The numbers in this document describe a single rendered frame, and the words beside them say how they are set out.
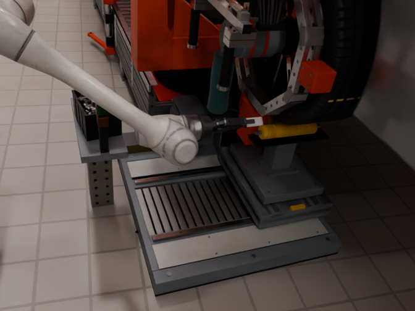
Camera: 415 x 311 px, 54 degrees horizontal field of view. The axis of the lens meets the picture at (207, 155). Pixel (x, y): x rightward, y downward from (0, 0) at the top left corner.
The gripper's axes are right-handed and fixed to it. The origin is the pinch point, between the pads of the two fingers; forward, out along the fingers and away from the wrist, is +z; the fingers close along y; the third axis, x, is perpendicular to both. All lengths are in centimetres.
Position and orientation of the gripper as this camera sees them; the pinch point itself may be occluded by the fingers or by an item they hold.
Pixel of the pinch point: (252, 121)
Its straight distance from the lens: 145.6
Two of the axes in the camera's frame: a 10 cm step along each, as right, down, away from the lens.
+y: 3.1, -1.4, -9.4
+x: -1.5, -9.8, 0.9
